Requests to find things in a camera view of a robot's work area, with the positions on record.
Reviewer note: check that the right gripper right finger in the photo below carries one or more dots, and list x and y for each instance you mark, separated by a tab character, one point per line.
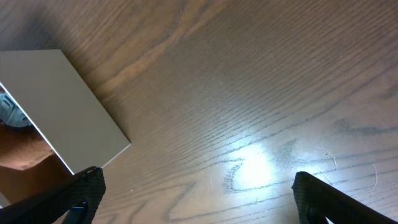
318	202

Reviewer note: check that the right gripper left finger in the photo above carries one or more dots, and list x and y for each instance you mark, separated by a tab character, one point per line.
78	198

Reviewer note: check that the brown plush toy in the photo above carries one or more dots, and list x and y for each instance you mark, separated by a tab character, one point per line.
23	148

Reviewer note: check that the yellow grey toy truck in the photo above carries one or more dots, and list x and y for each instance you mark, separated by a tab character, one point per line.
11	114

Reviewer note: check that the white cardboard box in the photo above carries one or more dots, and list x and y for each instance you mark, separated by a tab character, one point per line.
66	113

